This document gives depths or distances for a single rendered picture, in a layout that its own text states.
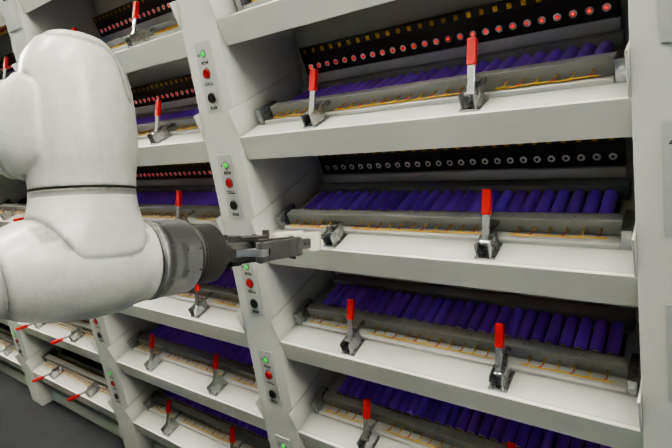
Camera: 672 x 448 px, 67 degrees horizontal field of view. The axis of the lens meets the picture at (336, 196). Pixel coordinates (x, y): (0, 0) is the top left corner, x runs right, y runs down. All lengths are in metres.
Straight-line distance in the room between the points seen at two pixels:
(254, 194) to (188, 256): 0.36
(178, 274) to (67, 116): 0.20
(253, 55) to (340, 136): 0.28
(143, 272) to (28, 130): 0.17
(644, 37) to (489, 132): 0.19
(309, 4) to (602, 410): 0.68
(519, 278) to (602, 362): 0.17
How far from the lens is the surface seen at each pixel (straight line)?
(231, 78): 0.92
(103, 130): 0.54
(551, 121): 0.64
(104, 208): 0.54
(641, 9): 0.61
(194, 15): 0.97
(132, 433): 1.77
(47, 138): 0.54
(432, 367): 0.86
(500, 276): 0.71
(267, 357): 1.07
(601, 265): 0.68
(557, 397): 0.80
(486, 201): 0.71
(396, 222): 0.83
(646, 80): 0.61
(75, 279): 0.52
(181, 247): 0.59
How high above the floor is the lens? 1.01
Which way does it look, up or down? 12 degrees down
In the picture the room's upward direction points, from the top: 9 degrees counter-clockwise
